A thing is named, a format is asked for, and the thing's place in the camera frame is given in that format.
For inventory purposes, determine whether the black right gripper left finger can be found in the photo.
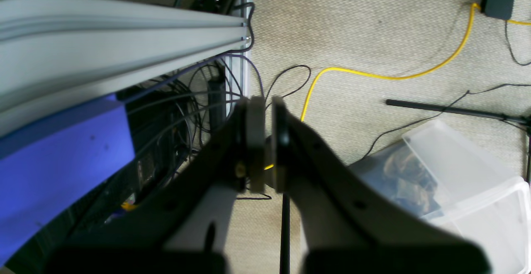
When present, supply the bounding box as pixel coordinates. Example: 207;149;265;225
54;96;265;274

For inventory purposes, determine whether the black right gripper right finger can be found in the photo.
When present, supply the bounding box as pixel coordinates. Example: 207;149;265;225
272;97;492;274

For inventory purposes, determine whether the blue purple panel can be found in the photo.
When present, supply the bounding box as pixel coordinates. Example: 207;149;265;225
0;95;135;264

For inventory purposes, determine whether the clear plastic storage bin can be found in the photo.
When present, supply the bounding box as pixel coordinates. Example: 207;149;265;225
348;120;531;274

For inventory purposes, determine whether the black tripod leg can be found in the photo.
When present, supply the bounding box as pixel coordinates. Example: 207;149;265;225
385;99;531;127

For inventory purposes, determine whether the grey aluminium frame rail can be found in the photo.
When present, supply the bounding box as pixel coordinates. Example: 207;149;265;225
0;0;247;136

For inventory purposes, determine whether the yellow cable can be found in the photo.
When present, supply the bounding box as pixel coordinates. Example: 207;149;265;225
301;2;531;122

